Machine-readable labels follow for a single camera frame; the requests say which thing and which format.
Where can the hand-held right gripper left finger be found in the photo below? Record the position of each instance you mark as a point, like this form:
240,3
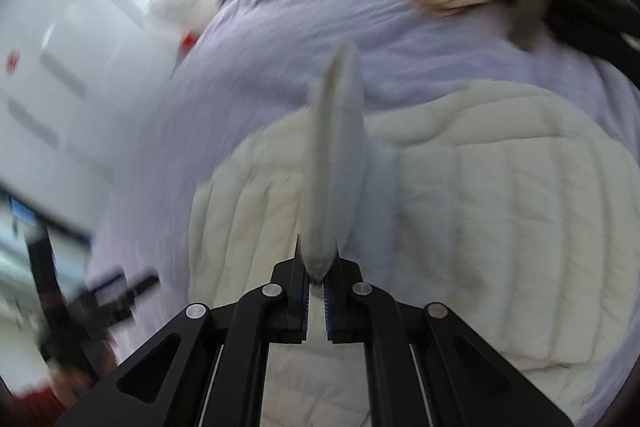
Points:
296,307

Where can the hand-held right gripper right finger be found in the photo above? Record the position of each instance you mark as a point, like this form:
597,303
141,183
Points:
334,312

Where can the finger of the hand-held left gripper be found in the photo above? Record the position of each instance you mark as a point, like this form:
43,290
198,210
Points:
137,286

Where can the cream puffer jacket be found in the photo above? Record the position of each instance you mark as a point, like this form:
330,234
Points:
500,207

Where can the white wardrobe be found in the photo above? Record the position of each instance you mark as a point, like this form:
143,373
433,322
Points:
75,57

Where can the lilac fleece blanket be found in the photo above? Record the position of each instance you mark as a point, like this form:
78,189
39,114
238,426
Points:
300,17

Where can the black clothing pile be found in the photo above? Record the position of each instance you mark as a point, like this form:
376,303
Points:
590,22

